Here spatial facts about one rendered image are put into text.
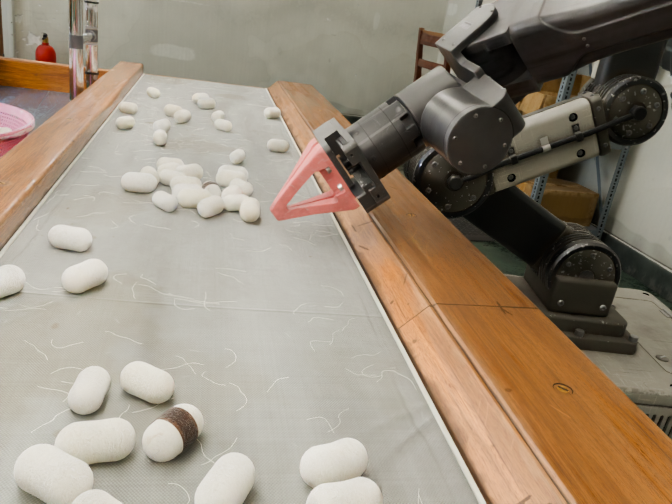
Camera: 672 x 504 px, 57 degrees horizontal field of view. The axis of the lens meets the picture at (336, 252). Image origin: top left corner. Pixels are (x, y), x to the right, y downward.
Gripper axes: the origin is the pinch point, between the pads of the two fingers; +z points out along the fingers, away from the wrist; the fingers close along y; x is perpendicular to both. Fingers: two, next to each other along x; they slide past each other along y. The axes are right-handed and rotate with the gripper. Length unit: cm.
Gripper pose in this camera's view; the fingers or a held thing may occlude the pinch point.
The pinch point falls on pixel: (280, 209)
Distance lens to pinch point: 58.7
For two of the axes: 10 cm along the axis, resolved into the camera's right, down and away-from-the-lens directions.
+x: 5.3, 7.3, 4.2
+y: 1.8, 3.9, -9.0
